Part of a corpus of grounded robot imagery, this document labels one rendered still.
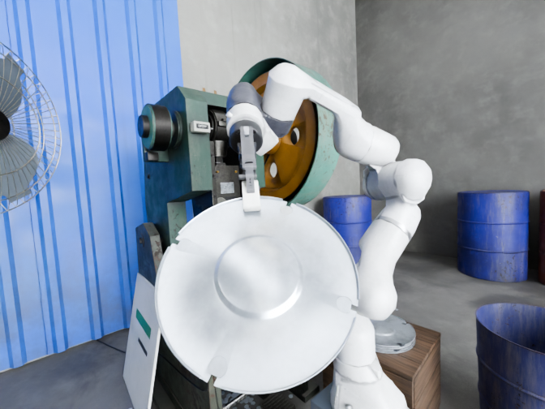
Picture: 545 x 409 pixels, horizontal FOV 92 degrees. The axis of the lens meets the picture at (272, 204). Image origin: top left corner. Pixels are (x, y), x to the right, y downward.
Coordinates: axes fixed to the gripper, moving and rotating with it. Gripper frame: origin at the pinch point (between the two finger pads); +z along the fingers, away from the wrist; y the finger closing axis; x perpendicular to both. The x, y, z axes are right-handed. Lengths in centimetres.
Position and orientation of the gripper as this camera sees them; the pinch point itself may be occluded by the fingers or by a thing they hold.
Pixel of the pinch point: (251, 197)
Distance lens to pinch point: 47.4
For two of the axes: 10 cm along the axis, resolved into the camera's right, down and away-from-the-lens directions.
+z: 1.1, 7.6, -6.4
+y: 0.3, -6.5, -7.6
